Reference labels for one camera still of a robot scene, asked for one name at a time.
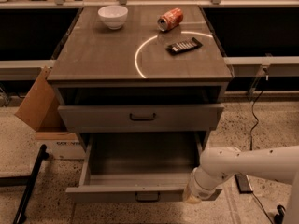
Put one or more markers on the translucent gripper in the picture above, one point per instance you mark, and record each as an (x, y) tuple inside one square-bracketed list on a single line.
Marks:
[(195, 188)]

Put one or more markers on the grey drawer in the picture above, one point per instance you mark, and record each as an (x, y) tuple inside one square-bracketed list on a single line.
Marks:
[(137, 167), (140, 118)]

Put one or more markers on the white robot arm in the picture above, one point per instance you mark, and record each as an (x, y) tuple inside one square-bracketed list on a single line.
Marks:
[(218, 164)]

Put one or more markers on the grey top drawer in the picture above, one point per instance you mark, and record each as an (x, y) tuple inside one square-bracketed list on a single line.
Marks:
[(140, 118)]

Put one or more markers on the grey drawer cabinet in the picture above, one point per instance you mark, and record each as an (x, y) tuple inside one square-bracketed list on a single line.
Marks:
[(131, 66)]

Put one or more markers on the black power adapter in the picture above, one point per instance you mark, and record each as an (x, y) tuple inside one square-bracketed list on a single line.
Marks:
[(243, 184)]

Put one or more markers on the black caster foot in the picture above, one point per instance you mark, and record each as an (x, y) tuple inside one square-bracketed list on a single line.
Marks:
[(279, 216)]

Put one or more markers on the black snack bar packet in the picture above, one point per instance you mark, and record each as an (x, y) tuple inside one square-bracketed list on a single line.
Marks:
[(184, 46)]

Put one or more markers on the black metal stand leg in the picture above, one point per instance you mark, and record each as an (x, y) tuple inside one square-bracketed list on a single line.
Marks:
[(25, 180)]

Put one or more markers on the brown cardboard box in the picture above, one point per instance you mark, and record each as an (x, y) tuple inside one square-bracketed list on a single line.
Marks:
[(39, 110)]

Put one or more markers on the orange soda can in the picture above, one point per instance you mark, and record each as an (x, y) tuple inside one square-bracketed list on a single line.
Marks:
[(170, 19)]

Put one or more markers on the white ceramic bowl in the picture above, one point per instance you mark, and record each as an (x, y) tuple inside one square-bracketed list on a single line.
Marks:
[(113, 17)]

